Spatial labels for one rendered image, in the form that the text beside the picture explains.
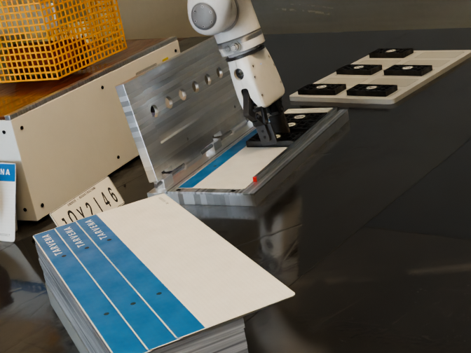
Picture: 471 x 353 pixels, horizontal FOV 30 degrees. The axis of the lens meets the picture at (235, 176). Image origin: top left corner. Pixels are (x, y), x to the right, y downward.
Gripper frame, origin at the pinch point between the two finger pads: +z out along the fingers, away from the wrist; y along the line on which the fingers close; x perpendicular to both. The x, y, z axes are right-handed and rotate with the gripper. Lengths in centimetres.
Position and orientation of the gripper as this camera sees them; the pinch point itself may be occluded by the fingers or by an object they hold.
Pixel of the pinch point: (273, 129)
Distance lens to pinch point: 163.7
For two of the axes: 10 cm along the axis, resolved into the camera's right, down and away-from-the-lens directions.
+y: 4.5, -3.7, 8.2
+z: 3.5, 9.1, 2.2
